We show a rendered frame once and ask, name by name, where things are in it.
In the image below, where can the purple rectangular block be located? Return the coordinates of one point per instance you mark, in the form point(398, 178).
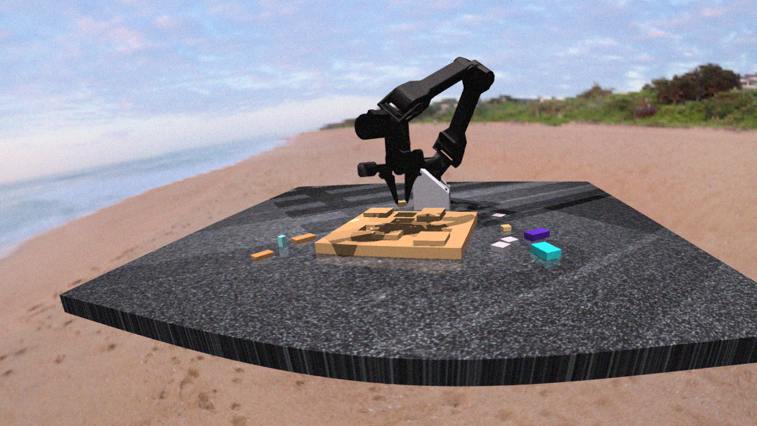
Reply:
point(536, 234)

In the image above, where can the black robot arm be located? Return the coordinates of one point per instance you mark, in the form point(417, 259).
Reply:
point(412, 98)

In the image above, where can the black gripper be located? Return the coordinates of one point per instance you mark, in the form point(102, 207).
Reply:
point(371, 168)

